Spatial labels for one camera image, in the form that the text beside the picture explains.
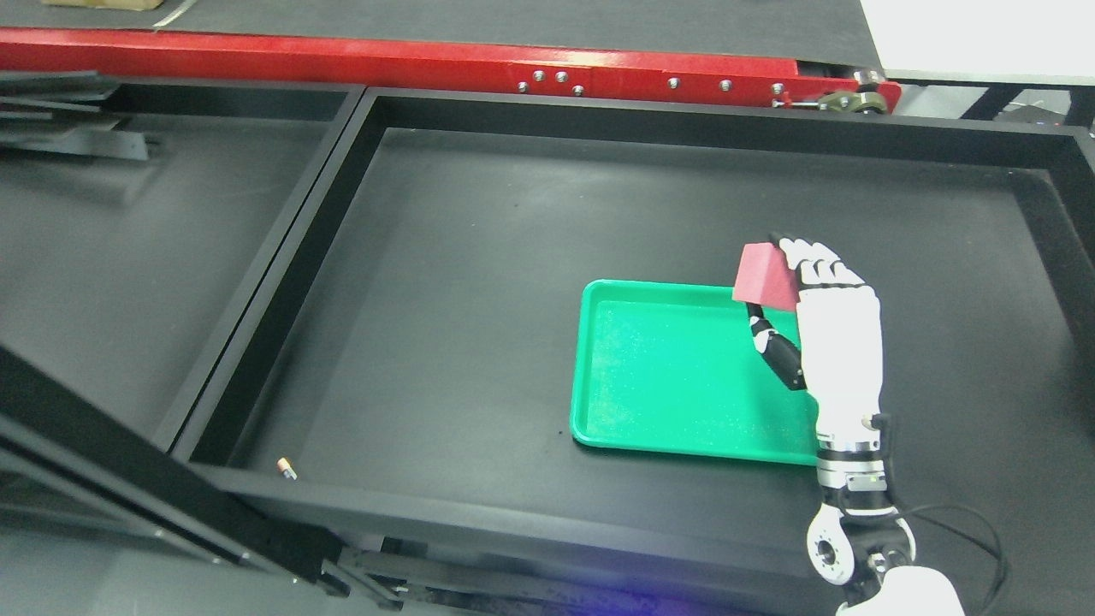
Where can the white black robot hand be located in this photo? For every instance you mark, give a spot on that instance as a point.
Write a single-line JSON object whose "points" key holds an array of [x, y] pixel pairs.
{"points": [[840, 353]]}

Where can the pink block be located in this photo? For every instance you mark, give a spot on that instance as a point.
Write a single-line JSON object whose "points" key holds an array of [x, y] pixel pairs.
{"points": [[764, 278]]}

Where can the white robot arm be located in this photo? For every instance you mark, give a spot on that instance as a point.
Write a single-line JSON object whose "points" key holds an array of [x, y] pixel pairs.
{"points": [[859, 541]]}

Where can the green plastic tray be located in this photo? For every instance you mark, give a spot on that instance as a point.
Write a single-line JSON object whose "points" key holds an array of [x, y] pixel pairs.
{"points": [[672, 368]]}

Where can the black right metal shelf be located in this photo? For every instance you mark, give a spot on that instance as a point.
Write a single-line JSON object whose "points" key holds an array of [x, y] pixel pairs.
{"points": [[502, 327]]}

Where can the black metal shelf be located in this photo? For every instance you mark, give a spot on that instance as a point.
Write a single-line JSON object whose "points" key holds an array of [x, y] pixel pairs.
{"points": [[139, 307], [502, 327]]}

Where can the black left metal shelf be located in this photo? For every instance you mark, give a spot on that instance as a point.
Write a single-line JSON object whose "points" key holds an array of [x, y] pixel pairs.
{"points": [[139, 307]]}

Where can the small orange-tipped object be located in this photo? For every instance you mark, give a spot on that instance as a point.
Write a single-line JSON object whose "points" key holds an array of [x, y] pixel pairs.
{"points": [[286, 470]]}

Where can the red metal beam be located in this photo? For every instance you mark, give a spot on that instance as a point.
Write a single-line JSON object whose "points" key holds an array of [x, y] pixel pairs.
{"points": [[679, 77]]}

